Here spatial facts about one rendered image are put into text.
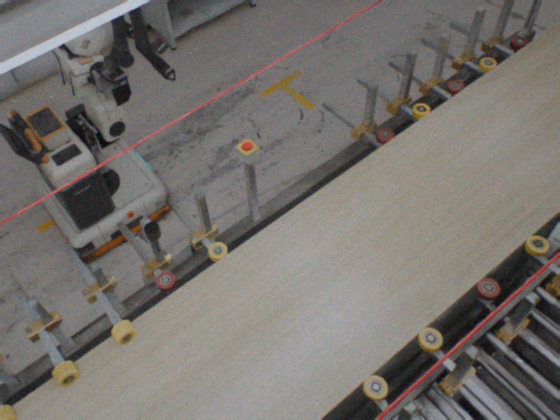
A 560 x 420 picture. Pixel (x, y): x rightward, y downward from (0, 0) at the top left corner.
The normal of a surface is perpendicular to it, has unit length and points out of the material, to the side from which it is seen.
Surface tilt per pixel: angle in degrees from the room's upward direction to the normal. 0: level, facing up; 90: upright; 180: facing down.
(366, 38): 0
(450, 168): 0
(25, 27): 61
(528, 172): 0
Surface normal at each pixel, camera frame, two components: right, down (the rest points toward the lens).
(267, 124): -0.10, -0.62
